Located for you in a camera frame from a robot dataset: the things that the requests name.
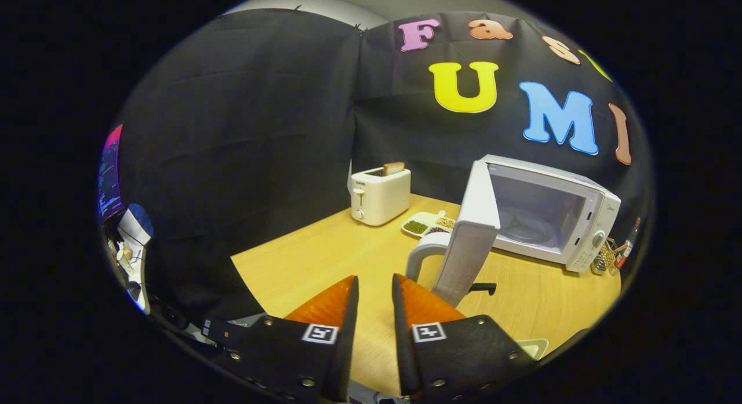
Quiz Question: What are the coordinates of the white divided dish of beans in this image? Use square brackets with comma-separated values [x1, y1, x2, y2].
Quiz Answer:
[401, 210, 457, 238]

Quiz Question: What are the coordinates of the white toaster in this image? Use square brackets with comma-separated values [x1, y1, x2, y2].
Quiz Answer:
[350, 166, 412, 227]

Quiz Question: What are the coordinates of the clear bottle with red label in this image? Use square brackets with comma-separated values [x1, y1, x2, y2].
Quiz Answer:
[610, 217, 643, 276]

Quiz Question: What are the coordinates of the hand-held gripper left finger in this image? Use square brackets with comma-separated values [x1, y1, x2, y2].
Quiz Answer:
[202, 275, 360, 403]

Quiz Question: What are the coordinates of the white desk clutter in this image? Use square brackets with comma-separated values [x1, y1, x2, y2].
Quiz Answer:
[113, 242, 151, 315]

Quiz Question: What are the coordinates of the white microwave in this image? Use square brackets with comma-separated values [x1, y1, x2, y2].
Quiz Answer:
[405, 154, 622, 308]

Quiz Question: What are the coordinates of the metal wire basket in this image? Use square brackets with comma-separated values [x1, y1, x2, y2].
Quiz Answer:
[591, 239, 616, 275]

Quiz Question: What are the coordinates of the black backdrop cloth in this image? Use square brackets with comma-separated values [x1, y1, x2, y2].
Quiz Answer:
[110, 9, 653, 329]

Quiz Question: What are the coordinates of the white and blue object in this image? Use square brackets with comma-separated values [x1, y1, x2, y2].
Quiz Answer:
[118, 203, 154, 247]

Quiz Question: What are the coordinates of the white plate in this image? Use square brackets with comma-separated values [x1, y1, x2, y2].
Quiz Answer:
[516, 338, 550, 361]

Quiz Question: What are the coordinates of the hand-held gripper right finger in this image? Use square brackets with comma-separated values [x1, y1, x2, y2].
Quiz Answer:
[392, 273, 537, 402]

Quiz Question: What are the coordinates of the computer monitor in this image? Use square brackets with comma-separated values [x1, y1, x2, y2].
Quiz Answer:
[97, 124, 124, 224]

